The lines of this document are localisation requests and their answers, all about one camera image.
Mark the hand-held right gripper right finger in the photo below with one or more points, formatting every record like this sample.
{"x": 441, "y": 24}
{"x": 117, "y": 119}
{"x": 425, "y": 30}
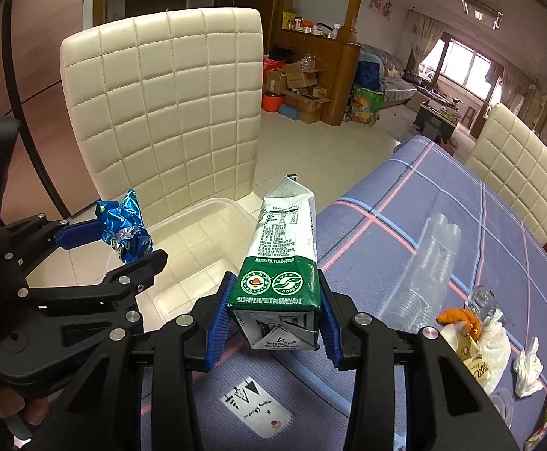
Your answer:
{"x": 332, "y": 333}

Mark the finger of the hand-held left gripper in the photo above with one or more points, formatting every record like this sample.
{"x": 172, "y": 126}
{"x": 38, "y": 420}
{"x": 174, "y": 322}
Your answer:
{"x": 128, "y": 272}
{"x": 81, "y": 235}

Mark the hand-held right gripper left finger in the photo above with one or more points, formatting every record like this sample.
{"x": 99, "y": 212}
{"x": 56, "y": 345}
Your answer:
{"x": 221, "y": 329}

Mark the blue foil wrapper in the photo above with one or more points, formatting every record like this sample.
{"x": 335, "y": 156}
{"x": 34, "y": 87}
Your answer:
{"x": 130, "y": 225}

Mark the clear plastic bin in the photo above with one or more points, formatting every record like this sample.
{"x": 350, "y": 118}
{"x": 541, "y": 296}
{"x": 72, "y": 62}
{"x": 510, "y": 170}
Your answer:
{"x": 184, "y": 268}

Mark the green white milk carton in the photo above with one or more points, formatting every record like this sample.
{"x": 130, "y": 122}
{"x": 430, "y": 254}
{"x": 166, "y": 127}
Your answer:
{"x": 273, "y": 253}

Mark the clear plastic packaging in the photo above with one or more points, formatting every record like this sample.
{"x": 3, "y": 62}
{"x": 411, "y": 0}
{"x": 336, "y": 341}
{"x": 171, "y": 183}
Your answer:
{"x": 482, "y": 300}

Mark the white fabric label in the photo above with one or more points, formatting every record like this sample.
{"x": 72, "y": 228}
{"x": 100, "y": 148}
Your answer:
{"x": 254, "y": 408}

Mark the stack of clear plastic cups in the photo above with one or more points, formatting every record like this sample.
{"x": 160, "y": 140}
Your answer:
{"x": 424, "y": 272}

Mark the orange peel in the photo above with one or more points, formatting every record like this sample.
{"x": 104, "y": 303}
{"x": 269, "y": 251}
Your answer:
{"x": 461, "y": 315}

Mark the printed white paper wrapper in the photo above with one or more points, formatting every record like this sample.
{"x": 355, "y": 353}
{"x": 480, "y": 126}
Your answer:
{"x": 466, "y": 357}

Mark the blue plaid tablecloth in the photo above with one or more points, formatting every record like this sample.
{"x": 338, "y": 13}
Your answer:
{"x": 395, "y": 206}

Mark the cream quilted leather chair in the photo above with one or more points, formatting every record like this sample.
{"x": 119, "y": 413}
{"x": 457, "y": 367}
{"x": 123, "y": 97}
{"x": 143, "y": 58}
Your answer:
{"x": 513, "y": 159}
{"x": 161, "y": 103}

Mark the orange bucket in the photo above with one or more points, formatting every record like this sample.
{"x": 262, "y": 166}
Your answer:
{"x": 273, "y": 102}

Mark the colourful printed bag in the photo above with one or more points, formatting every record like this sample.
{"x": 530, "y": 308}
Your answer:
{"x": 365, "y": 103}

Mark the low dark side table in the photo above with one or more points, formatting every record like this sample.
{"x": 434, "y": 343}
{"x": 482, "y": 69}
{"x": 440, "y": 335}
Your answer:
{"x": 435, "y": 120}

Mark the pile of cardboard boxes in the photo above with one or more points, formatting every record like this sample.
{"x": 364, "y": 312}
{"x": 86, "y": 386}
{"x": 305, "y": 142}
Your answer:
{"x": 301, "y": 89}

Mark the red plastic bag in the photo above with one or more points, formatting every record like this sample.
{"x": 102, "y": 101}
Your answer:
{"x": 271, "y": 65}

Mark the grey sofa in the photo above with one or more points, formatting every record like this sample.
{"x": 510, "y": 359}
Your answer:
{"x": 391, "y": 80}

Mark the wooden cabinet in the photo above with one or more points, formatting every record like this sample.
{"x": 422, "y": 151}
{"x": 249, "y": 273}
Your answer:
{"x": 344, "y": 70}

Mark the window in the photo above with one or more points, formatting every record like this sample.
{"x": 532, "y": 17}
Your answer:
{"x": 461, "y": 68}

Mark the ceiling lamp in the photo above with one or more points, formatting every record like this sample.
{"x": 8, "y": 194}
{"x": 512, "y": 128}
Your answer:
{"x": 481, "y": 9}

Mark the wall poster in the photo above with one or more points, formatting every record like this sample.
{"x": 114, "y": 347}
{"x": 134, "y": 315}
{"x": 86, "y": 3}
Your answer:
{"x": 377, "y": 3}

